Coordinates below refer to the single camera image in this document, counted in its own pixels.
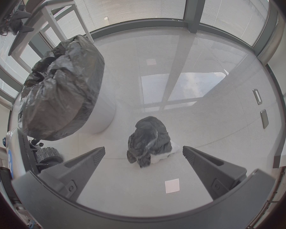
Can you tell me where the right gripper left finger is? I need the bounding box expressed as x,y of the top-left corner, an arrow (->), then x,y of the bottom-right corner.
39,146 -> 106,199

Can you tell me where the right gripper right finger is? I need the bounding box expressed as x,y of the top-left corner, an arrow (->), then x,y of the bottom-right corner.
183,146 -> 247,200

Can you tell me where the white curtain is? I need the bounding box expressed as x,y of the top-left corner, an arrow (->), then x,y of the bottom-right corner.
257,15 -> 286,67

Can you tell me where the crumpled black plastic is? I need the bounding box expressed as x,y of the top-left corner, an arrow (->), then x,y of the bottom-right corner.
126,116 -> 173,168

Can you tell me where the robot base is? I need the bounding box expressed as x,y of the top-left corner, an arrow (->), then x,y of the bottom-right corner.
0,114 -> 64,227

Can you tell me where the window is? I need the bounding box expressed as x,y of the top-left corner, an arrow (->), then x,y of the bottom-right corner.
0,0 -> 286,109

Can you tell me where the grey seat white chair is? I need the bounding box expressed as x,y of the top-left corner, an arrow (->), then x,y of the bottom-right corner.
8,0 -> 95,57

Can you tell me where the crumpled white plastic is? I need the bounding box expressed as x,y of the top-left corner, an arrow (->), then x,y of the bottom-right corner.
150,140 -> 180,163

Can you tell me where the black plastic bag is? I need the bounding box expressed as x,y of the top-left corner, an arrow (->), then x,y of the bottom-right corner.
18,34 -> 105,142

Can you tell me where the white trash bin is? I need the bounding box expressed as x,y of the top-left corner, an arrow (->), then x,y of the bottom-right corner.
77,87 -> 118,136

